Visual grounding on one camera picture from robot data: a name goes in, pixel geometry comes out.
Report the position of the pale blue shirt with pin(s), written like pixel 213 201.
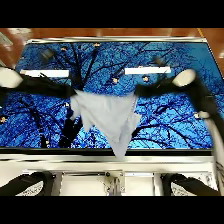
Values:
pixel 110 115

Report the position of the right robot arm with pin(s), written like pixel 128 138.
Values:
pixel 200 95

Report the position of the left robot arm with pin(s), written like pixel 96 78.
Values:
pixel 40 86

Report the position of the silver frame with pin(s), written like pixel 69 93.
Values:
pixel 100 166

